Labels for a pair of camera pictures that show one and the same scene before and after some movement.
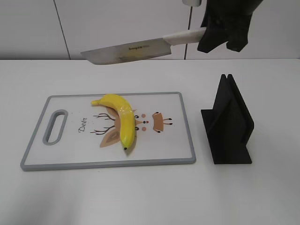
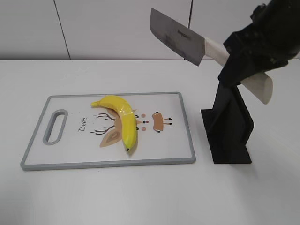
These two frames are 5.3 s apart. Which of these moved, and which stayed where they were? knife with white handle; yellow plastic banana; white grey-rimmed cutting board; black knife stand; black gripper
Moved: black gripper; knife with white handle
Stayed: black knife stand; white grey-rimmed cutting board; yellow plastic banana
